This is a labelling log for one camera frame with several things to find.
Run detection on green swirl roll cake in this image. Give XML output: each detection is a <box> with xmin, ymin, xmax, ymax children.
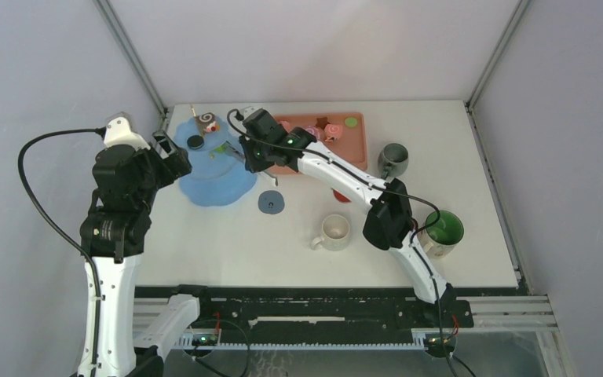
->
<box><xmin>210</xmin><ymin>143</ymin><xmax>229</xmax><ymax>159</ymax></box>

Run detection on light pink swirl roll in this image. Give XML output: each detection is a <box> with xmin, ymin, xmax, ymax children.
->
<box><xmin>323</xmin><ymin>123</ymin><xmax>344</xmax><ymax>143</ymax></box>

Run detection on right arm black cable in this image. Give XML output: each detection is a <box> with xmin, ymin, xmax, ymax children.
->
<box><xmin>226</xmin><ymin>108</ymin><xmax>474</xmax><ymax>377</ymax></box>

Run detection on black round cookie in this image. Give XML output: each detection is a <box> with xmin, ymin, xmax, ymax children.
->
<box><xmin>186</xmin><ymin>135</ymin><xmax>205</xmax><ymax>150</ymax></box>

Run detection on red round coaster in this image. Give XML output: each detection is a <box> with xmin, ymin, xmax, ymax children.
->
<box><xmin>332</xmin><ymin>190</ymin><xmax>350</xmax><ymax>203</ymax></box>

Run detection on floral mug green inside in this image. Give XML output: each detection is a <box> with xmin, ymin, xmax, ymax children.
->
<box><xmin>418</xmin><ymin>210</ymin><xmax>465</xmax><ymax>258</ymax></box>

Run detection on blue-grey round coaster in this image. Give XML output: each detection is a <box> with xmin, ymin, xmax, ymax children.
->
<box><xmin>258</xmin><ymin>190</ymin><xmax>285</xmax><ymax>215</ymax></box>

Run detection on blue three-tier cake stand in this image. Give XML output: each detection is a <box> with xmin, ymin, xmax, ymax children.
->
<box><xmin>174</xmin><ymin>112</ymin><xmax>257</xmax><ymax>207</ymax></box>

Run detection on pink dessert tray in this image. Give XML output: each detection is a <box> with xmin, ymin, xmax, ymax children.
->
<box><xmin>273</xmin><ymin>112</ymin><xmax>368</xmax><ymax>170</ymax></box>

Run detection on cream ceramic mug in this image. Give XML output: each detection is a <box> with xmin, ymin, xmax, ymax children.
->
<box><xmin>310</xmin><ymin>214</ymin><xmax>351</xmax><ymax>251</ymax></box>

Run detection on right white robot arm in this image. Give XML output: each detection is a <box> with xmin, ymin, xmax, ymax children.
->
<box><xmin>227</xmin><ymin>107</ymin><xmax>457</xmax><ymax>327</ymax></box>

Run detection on green round macaron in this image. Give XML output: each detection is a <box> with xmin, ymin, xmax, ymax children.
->
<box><xmin>344</xmin><ymin>117</ymin><xmax>360</xmax><ymax>128</ymax></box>

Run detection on pink cake slice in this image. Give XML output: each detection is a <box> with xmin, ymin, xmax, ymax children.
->
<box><xmin>280</xmin><ymin>121</ymin><xmax>292</xmax><ymax>132</ymax></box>

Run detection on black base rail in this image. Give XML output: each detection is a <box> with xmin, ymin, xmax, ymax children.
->
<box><xmin>135</xmin><ymin>285</ymin><xmax>474</xmax><ymax>348</ymax></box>

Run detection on brown star cookie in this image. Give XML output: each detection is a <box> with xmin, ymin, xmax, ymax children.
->
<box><xmin>315</xmin><ymin>117</ymin><xmax>330</xmax><ymax>130</ymax></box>

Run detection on metal serving tongs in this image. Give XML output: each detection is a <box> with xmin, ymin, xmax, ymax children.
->
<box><xmin>222</xmin><ymin>141</ymin><xmax>279</xmax><ymax>187</ymax></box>

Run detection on dark green ceramic mug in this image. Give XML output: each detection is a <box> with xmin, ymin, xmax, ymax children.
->
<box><xmin>378</xmin><ymin>143</ymin><xmax>409</xmax><ymax>180</ymax></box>

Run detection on brown swirl roll cake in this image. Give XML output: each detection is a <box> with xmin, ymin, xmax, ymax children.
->
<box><xmin>195</xmin><ymin>112</ymin><xmax>221</xmax><ymax>137</ymax></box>

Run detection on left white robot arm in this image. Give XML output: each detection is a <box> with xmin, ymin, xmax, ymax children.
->
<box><xmin>76</xmin><ymin>112</ymin><xmax>214</xmax><ymax>376</ymax></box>

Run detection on pink swirl roll cake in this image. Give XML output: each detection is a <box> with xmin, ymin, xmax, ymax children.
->
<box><xmin>304</xmin><ymin>126</ymin><xmax>323</xmax><ymax>141</ymax></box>

